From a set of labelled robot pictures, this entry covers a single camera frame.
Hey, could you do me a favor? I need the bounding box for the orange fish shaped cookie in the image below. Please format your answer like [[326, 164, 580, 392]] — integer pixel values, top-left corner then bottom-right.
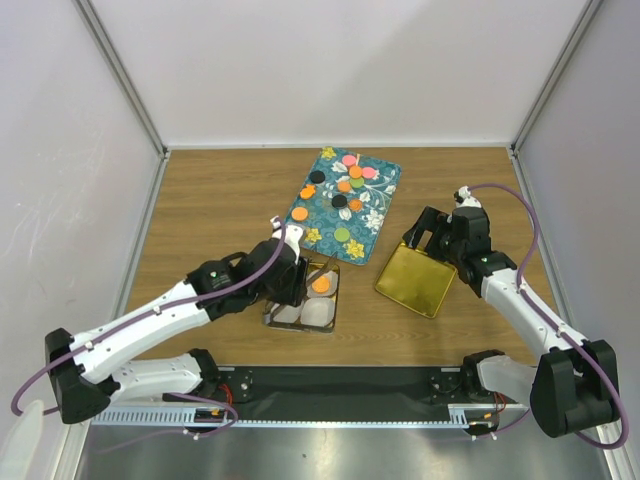
[[299, 185, 316, 200]]

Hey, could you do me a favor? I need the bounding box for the white paper cupcake liner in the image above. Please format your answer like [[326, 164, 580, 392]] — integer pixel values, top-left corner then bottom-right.
[[300, 297, 335, 327], [270, 304, 303, 324], [306, 270, 339, 298]]

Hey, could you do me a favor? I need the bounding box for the green sandwich cookie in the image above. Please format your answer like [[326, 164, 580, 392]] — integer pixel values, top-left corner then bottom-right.
[[334, 227, 350, 242]]

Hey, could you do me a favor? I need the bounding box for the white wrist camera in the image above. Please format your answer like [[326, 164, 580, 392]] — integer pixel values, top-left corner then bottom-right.
[[454, 186, 482, 208], [270, 216, 306, 257]]

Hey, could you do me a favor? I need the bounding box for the tan embossed sandwich biscuit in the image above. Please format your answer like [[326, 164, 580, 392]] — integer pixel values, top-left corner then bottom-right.
[[311, 276, 331, 294]]

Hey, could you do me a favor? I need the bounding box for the aluminium frame post right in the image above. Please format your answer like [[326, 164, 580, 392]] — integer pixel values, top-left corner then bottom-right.
[[509, 0, 604, 154]]

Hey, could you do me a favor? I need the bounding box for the tan round biscuit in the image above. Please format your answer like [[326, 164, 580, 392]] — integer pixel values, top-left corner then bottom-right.
[[291, 206, 309, 222]]

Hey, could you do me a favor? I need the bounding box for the blue floral serving tray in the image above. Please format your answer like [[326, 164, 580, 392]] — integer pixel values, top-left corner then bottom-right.
[[285, 146, 402, 266]]

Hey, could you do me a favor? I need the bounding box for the pink round cookie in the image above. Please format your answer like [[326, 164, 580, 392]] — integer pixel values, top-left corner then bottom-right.
[[342, 155, 356, 167], [362, 167, 378, 179]]

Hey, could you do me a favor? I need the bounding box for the orange round cookie top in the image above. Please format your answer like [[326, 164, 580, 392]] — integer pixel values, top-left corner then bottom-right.
[[349, 165, 362, 179]]

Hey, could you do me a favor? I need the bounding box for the orange swirl cookie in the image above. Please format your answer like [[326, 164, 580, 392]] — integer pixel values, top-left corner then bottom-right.
[[349, 199, 363, 212]]

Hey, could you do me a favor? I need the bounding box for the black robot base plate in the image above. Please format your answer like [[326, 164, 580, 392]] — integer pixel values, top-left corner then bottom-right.
[[221, 366, 496, 409]]

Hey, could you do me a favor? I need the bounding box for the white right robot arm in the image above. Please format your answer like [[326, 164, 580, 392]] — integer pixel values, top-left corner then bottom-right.
[[403, 206, 628, 438]]

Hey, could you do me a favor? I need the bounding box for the pink round cookie right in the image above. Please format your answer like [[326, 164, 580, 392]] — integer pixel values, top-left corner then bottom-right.
[[362, 167, 378, 179]]

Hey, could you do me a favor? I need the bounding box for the gold cookie tin box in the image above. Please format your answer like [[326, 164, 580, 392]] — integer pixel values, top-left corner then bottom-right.
[[262, 256, 340, 334]]

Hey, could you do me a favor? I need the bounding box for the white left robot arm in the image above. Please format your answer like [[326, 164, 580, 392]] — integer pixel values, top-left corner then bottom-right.
[[45, 225, 308, 424]]

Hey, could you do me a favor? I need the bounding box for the aluminium frame post left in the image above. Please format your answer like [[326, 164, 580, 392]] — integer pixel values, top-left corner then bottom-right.
[[71, 0, 168, 159]]

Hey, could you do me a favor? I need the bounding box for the gold tin lid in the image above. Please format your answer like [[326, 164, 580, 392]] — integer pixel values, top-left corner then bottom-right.
[[374, 242, 457, 319]]

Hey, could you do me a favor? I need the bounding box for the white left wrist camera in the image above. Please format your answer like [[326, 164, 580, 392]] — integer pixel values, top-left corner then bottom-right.
[[270, 216, 306, 257]]

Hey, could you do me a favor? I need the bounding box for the aluminium frame post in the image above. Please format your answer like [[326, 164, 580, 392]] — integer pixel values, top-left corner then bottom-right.
[[71, 0, 168, 159], [509, 0, 604, 154]]

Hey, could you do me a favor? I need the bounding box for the black sandwich cookie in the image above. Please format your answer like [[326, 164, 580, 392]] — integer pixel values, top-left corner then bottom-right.
[[331, 195, 348, 209], [309, 170, 325, 184]]

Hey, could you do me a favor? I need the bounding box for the black sandwich cookie upper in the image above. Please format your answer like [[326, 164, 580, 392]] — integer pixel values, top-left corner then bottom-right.
[[309, 170, 325, 184]]

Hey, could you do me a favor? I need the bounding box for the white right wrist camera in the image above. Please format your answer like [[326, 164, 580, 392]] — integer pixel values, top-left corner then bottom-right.
[[454, 186, 482, 208]]

